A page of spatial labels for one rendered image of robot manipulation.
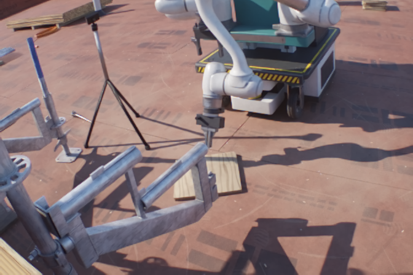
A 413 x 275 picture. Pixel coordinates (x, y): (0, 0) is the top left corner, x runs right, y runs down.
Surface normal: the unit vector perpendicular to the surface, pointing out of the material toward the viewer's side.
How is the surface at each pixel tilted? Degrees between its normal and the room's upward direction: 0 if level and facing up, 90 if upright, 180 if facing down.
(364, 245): 0
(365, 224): 0
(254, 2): 90
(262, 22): 90
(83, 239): 90
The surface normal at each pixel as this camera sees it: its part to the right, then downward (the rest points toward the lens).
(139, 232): 0.84, 0.15
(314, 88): -0.52, 0.48
